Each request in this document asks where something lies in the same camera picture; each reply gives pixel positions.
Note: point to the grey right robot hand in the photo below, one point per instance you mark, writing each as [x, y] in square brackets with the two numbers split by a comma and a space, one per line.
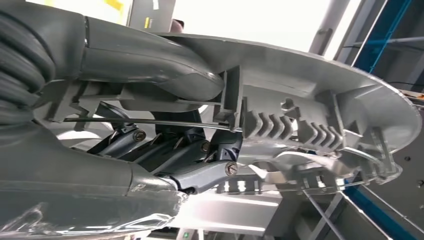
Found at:
[66, 185]

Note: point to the blue overhead beam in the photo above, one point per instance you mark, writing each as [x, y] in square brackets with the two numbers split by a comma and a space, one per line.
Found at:
[371, 208]
[381, 36]

